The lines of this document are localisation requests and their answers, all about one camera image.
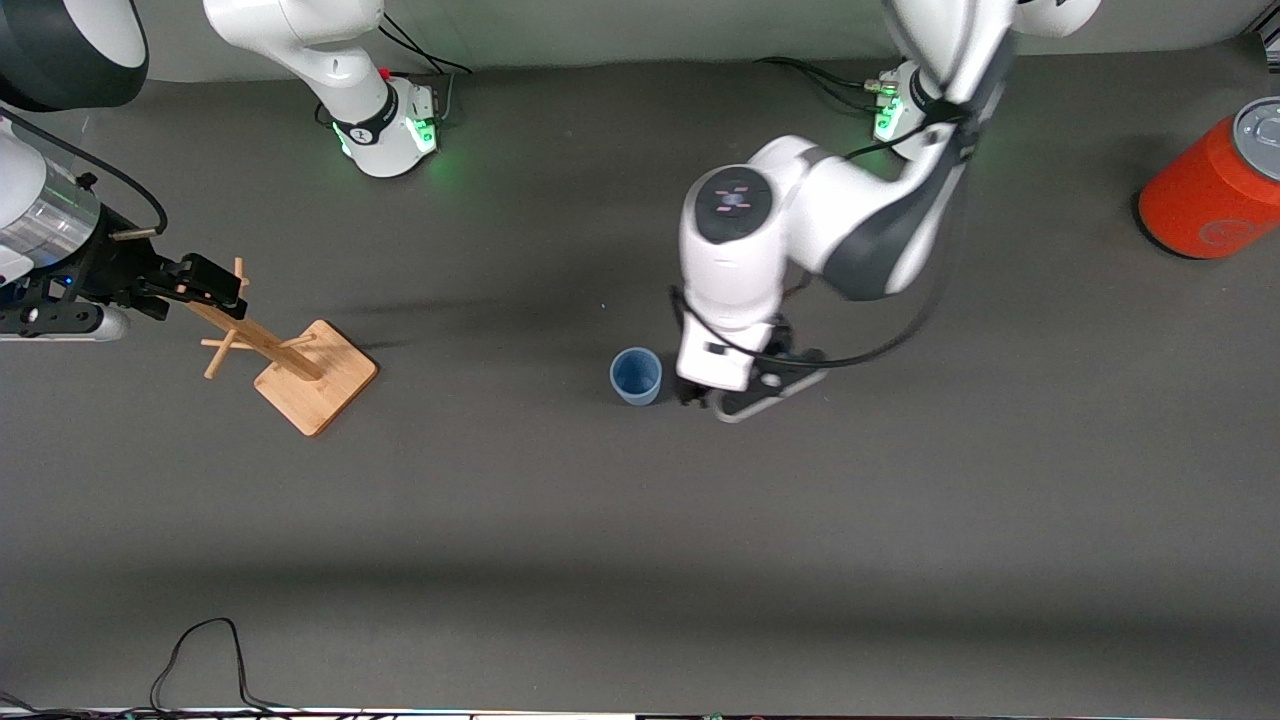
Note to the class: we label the wooden mug tree rack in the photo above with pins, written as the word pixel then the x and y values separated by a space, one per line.
pixel 315 385

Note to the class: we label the orange can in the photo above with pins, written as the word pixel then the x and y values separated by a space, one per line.
pixel 1210 190

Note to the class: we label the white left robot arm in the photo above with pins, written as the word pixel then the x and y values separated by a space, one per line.
pixel 740 260

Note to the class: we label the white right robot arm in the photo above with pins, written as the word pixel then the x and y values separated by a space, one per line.
pixel 330 60

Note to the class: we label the light blue cup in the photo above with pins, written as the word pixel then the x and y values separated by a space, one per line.
pixel 636 378

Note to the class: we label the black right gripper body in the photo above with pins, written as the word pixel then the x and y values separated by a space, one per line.
pixel 118 268

